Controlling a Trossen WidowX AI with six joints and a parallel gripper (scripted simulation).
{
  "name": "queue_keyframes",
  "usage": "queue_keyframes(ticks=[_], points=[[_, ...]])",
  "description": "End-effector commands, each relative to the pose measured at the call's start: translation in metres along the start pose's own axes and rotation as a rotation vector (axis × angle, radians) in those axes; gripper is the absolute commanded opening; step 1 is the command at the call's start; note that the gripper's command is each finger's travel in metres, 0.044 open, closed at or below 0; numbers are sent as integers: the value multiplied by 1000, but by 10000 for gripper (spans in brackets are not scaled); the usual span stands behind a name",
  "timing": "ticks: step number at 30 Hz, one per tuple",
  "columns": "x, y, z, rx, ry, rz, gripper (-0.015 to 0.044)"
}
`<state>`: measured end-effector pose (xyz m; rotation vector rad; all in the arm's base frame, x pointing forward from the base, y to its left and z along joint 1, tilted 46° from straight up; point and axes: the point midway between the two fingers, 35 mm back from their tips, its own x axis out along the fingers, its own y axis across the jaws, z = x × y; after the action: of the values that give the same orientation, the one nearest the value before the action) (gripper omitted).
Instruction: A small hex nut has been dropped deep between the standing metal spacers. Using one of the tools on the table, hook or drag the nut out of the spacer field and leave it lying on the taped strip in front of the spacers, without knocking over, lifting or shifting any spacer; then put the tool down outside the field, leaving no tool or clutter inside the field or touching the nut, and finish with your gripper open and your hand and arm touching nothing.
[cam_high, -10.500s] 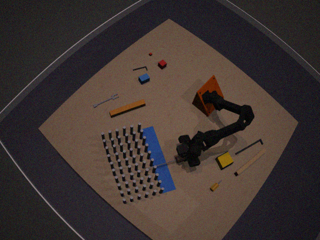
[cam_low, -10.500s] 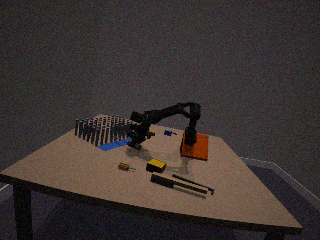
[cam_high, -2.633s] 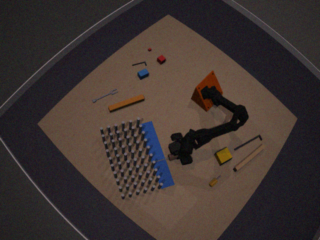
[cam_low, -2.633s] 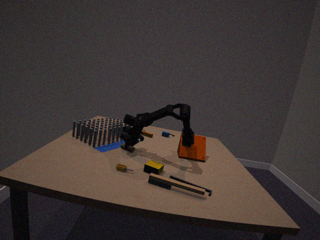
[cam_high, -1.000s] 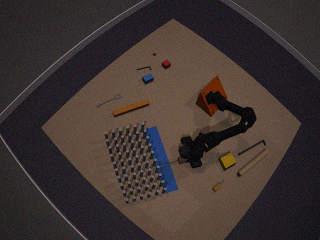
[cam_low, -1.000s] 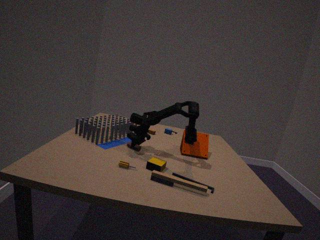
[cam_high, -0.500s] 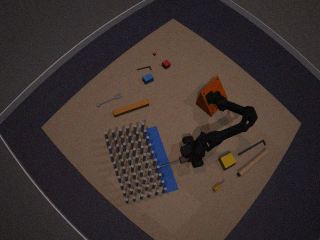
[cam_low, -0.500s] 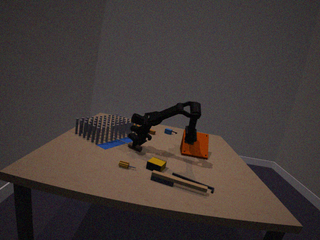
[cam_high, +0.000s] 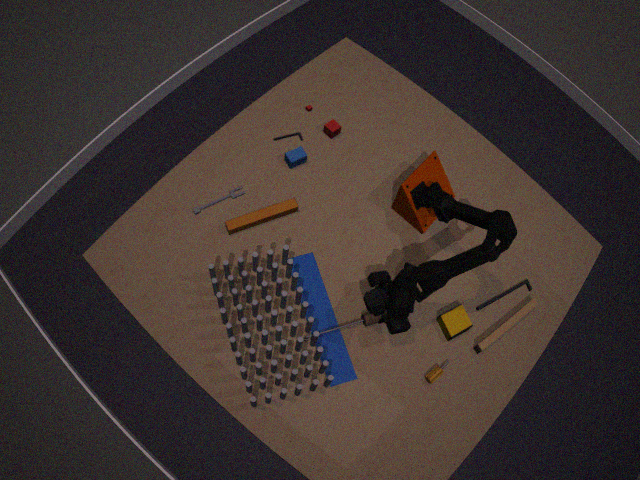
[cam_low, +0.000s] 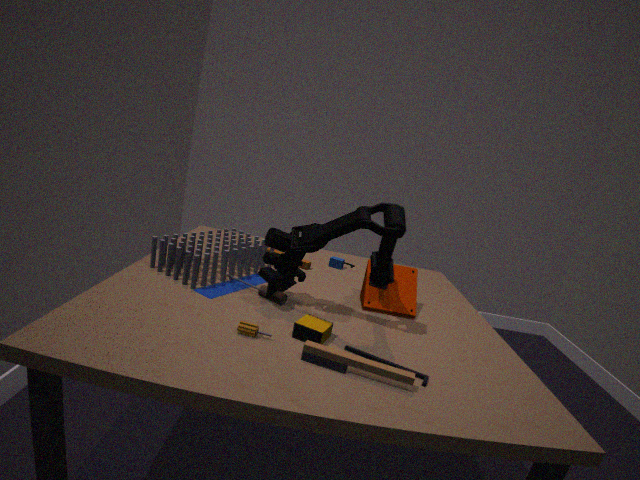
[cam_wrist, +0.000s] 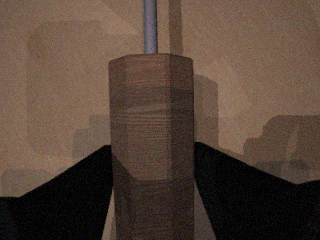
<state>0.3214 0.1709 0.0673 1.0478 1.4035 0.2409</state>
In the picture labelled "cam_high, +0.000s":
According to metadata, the orange flat bar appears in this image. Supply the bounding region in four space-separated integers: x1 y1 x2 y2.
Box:
225 198 298 235

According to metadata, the grey two-pronged fork tool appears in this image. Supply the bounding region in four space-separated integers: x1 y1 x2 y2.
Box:
193 186 245 215

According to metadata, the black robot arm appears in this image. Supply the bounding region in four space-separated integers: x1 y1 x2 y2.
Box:
363 181 517 320

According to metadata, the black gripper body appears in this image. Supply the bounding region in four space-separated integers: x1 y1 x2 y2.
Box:
367 271 411 334

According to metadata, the blue flat strip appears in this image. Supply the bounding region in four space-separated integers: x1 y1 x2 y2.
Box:
289 252 358 387

